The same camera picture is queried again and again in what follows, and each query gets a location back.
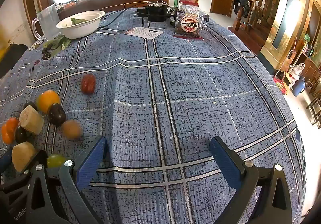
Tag green leaves in bowl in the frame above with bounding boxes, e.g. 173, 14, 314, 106
71, 17, 89, 25

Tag dark purple grape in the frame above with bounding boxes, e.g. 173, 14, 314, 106
14, 126, 30, 144
48, 103, 67, 125

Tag black cable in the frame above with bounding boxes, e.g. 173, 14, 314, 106
97, 0, 153, 29

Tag clear glass mug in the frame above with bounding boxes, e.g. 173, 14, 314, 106
32, 4, 60, 41

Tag wooden stair railing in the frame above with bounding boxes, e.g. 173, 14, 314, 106
228, 0, 281, 56

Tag loose green leaves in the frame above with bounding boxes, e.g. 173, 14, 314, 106
43, 34, 72, 53

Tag brown longan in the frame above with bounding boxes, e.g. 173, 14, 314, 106
61, 120, 82, 139

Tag white bowl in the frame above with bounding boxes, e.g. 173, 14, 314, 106
56, 10, 106, 39

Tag clear plastic bag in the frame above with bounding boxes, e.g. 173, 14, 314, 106
288, 63, 306, 81

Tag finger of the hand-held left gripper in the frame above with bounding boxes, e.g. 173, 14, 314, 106
0, 155, 12, 175

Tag small orange kumquat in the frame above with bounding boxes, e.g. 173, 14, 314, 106
37, 90, 61, 114
1, 118, 20, 144

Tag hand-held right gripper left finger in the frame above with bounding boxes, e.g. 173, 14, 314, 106
10, 136, 108, 224

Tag white paper card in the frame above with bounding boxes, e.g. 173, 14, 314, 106
124, 27, 164, 39

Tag round brown bread piece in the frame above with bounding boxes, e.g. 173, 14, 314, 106
19, 105, 45, 135

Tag black power adapter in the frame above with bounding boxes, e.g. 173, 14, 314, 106
137, 0, 174, 23

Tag green grape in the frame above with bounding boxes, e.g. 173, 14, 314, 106
47, 154, 67, 168

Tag small dark grape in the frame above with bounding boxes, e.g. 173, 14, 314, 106
23, 101, 38, 111

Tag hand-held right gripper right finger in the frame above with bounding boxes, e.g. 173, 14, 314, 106
210, 136, 294, 224

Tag dark jacket on post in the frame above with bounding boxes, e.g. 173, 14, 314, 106
233, 0, 251, 18

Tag blue bucket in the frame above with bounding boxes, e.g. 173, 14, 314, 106
292, 77, 306, 97

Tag wooden chair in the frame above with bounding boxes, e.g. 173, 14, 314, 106
305, 83, 321, 129

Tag red jujube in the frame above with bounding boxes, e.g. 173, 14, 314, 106
81, 74, 97, 94

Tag clear snack packet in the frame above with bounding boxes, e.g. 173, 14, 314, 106
173, 0, 203, 40

